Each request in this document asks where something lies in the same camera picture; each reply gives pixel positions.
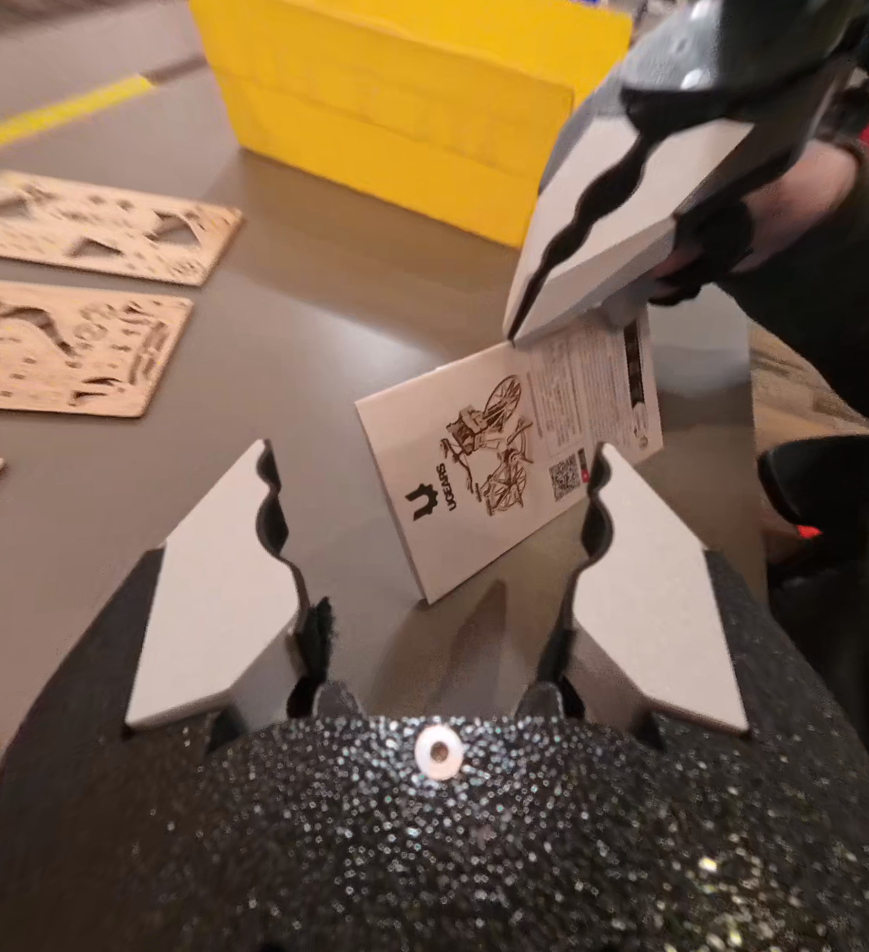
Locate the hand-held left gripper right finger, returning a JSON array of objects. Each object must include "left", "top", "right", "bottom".
[{"left": 537, "top": 442, "right": 751, "bottom": 737}]

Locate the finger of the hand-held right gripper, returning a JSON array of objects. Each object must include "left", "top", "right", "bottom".
[
  {"left": 501, "top": 70, "right": 636, "bottom": 343},
  {"left": 512, "top": 120, "right": 757, "bottom": 349}
]

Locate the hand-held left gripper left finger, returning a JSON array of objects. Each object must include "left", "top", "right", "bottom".
[{"left": 124, "top": 437, "right": 335, "bottom": 733}]

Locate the white instruction booklet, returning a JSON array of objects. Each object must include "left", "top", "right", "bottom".
[{"left": 355, "top": 308, "right": 665, "bottom": 605}]

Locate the person's right forearm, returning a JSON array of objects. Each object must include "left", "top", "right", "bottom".
[{"left": 717, "top": 145, "right": 869, "bottom": 440}]

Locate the person's right hand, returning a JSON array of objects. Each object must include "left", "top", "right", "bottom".
[{"left": 654, "top": 140, "right": 856, "bottom": 298}]

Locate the yellow plastic bin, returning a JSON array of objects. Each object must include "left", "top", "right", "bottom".
[{"left": 189, "top": 0, "right": 634, "bottom": 248}]

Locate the wooden sheet with curved cutouts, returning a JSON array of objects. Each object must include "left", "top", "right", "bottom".
[{"left": 0, "top": 277, "right": 194, "bottom": 418}]

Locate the wooden sheet with triangular cutouts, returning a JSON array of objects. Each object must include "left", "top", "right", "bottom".
[{"left": 0, "top": 170, "right": 244, "bottom": 287}]

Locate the yellow tape strip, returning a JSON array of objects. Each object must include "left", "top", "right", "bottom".
[{"left": 0, "top": 74, "right": 154, "bottom": 153}]

